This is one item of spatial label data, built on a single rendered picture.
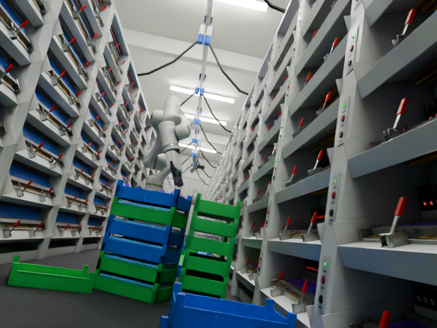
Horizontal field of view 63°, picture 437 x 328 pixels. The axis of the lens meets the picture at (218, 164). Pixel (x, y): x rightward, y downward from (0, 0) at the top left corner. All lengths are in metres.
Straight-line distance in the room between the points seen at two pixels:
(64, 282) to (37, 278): 0.10
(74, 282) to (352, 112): 1.19
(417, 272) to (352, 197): 0.30
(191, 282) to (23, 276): 0.63
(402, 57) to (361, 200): 0.32
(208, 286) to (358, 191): 0.87
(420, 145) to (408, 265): 0.19
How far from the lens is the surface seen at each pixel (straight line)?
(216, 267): 1.54
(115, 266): 1.64
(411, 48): 0.78
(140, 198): 1.61
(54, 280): 1.56
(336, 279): 0.85
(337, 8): 1.34
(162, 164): 2.47
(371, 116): 0.93
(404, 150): 0.69
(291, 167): 1.57
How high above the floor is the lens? 0.30
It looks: 12 degrees up
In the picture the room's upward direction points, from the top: 11 degrees clockwise
